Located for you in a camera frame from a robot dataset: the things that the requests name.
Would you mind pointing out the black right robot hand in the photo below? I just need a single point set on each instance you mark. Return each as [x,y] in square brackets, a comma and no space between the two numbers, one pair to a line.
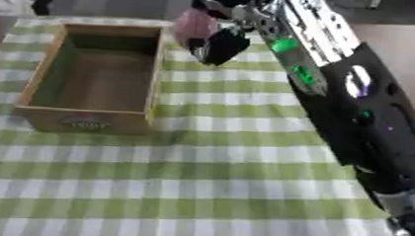
[225,46]

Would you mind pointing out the tan cardboard box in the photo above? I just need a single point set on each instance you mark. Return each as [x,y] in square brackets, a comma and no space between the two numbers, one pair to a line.
[97,76]

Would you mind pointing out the pink soft toy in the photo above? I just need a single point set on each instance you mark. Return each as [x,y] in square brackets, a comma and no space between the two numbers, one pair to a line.
[194,25]

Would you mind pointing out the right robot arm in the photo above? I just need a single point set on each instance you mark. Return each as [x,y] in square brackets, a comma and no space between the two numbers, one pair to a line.
[355,105]

